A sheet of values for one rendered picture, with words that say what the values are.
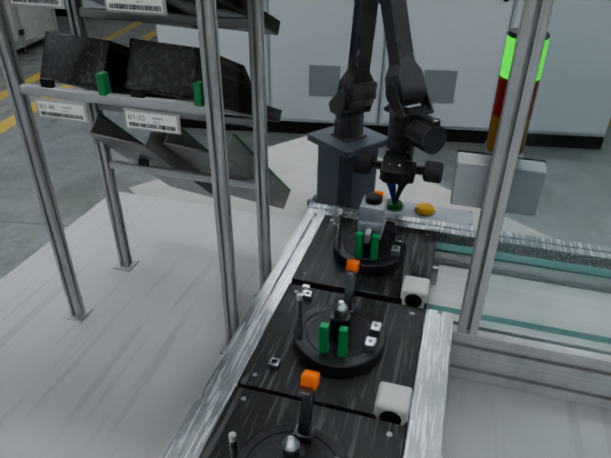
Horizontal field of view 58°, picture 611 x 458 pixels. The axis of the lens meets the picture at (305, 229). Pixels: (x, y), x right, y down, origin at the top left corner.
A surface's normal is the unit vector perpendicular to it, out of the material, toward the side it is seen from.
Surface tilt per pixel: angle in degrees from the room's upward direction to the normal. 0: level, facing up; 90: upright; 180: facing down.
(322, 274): 0
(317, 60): 90
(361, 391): 0
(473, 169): 90
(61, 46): 65
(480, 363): 90
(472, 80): 90
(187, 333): 0
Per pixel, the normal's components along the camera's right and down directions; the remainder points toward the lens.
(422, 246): 0.01, -0.85
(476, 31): -0.11, 0.52
